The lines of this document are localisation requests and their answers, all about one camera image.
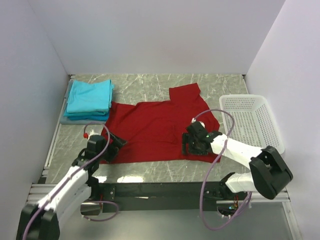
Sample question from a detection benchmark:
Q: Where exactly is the red t shirt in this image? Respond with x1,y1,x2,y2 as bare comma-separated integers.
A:
105,83,220,164

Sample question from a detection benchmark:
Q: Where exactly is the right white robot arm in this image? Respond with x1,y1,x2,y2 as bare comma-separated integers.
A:
182,121,293,200

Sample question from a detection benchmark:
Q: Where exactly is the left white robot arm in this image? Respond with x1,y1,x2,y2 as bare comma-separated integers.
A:
16,133,127,240

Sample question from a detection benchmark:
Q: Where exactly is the teal folded t shirt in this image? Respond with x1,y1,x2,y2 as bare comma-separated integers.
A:
63,111,109,121

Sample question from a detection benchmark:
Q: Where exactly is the light blue folded t shirt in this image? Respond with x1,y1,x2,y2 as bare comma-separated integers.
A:
66,79,115,115

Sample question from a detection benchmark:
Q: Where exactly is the white plastic perforated basket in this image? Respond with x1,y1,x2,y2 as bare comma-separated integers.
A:
219,94,285,155

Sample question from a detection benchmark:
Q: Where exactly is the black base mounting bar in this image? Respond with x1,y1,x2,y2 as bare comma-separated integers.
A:
69,182,251,214

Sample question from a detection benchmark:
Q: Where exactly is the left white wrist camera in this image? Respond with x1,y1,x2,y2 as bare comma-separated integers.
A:
83,129,99,140

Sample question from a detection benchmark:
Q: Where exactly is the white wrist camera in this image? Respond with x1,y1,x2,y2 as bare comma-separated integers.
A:
191,118,206,128
83,129,99,140

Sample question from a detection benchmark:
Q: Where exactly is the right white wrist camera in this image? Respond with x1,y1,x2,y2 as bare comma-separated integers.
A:
191,118,206,128

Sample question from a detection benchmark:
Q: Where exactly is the aluminium frame rail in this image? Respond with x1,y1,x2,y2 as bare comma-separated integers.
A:
24,74,291,206

